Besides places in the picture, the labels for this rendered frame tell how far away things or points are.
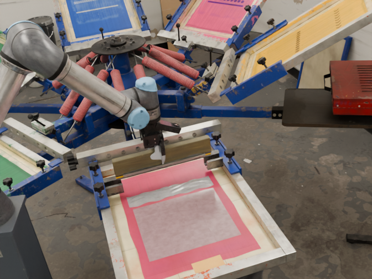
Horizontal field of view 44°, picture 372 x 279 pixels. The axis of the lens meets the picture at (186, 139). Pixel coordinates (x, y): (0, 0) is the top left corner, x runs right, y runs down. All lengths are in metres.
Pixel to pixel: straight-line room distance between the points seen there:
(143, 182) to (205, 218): 0.37
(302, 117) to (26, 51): 1.45
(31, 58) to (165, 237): 0.78
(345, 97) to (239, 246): 0.95
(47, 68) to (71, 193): 2.38
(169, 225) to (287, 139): 2.40
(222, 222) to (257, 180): 1.80
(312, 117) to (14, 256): 1.53
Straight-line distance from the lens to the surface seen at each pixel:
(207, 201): 1.83
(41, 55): 1.39
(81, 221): 3.40
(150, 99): 1.69
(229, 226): 1.71
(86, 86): 1.45
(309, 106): 2.50
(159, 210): 1.82
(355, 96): 2.27
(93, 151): 2.10
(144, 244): 1.69
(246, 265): 1.53
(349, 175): 3.62
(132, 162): 1.83
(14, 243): 1.58
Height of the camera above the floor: 2.11
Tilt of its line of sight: 31 degrees down
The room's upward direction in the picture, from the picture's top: 7 degrees counter-clockwise
